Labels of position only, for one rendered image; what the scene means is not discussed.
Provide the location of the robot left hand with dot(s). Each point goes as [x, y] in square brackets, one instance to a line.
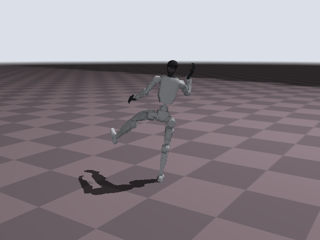
[131, 98]

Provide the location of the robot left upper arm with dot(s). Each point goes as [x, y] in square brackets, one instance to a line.
[153, 82]

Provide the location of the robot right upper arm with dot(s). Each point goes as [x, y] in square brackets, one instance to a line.
[183, 87]

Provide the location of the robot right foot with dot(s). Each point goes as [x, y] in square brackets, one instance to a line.
[160, 178]

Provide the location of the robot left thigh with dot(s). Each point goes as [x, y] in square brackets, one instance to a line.
[143, 115]

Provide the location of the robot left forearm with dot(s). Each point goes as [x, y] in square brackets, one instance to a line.
[139, 95]

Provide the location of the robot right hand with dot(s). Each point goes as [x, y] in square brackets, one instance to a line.
[191, 71]

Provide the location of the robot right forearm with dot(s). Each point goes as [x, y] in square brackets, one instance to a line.
[189, 84]

